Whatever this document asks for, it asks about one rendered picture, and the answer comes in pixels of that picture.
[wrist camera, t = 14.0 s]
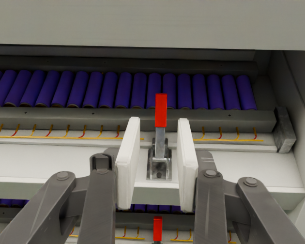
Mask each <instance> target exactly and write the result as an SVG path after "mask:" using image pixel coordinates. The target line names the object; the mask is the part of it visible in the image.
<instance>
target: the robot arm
mask: <svg viewBox="0 0 305 244"><path fill-rule="evenodd" d="M139 155H140V119H139V118H138V117H131V118H130V119H129V122H128V125H127V128H126V131H125V134H124V137H123V140H122V144H121V147H120V148H107V149H106V150H104V151H103V152H101V153H96V154H93V155H92V156H91V157H90V158H89V160H90V175H88V176H85V177H79V178H76V176H75V174H74V173H73V172H70V171H59V172H57V173H55V174H53V175H52V176H51V177H50V178H49V179H48V180H47V181H46V182H45V183H44V185H43V186H42V187H41V188H40V189H39V190H38V191H37V193H36V194H35V195H34V196H33V197H32V198H31V199H30V200H29V202H28V203H27V204H26V205H25V206H24V207H23V208H22V210H21V211H20V212H19V213H18V214H17V215H16V216H15V218H14V219H13V220H12V221H11V222H10V223H9V224H8V226H7V227H6V228H5V229H4V230H3V231H2V232H1V234H0V244H65V242H66V240H67V238H68V237H69V235H70V233H71V231H72V229H73V228H74V226H75V224H76V222H77V221H78V218H79V215H82V218H81V223H80V229H79V234H78V240H77V244H115V222H116V208H118V210H128V209H130V206H131V201H132V195H133V190H134V184H135V179H136V173H137V166H138V160H139ZM176 155H177V168H178V180H179V192H180V205H181V211H183V213H192V212H193V211H195V221H194V234H193V244H228V234H227V221H226V219H227V220H231V221H232V225H233V227H234V229H235V232H236V234H237V236H238V238H239V240H240V242H241V244H305V239H304V237H303V236H302V235H301V233H300V232H299V231H298V229H297V228H296V227H295V225H294V224H293V223H292V221H291V220H290V219H289V217H288V216H287V215H286V213H285V212H284V211H283V209H282V208H281V207H280V205H279V204H278V203H277V201H276V200H275V198H274V197H273V196H272V194H271V193H270V192H269V190H268V189H267V188H266V186H265V185H264V184H263V182H261V181H260V180H258V179H256V178H253V177H241V178H239V179H238V182H237V183H234V182H230V181H227V180H224V179H223V175H222V174H221V173H220V172H219V171H217V168H216V165H215V162H214V159H213V155H212V154H211V153H210V152H209V151H208V150H195V148H194V143H193V139H192V134H191V130H190V125H189V120H187V119H182V118H180V119H179V120H178V133H177V151H176ZM195 208H196V209H195Z"/></svg>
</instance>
